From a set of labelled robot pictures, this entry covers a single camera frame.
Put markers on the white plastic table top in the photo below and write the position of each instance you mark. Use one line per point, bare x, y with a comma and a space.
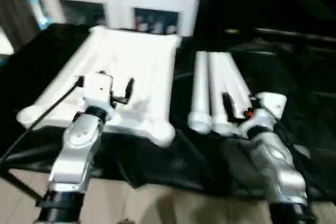
126, 51

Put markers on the white plastic table leg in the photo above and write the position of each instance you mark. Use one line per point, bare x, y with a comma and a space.
218, 77
200, 90
236, 77

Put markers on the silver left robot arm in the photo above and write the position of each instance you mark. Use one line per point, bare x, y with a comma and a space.
78, 134

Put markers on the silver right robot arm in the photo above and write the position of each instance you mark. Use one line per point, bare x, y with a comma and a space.
278, 155

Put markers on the dark metal rod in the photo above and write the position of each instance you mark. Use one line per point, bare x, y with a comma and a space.
294, 35

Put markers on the grey curtain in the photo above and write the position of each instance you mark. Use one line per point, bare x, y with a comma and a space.
15, 11

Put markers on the black metal frame strut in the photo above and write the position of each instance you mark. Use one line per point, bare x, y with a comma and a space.
23, 186

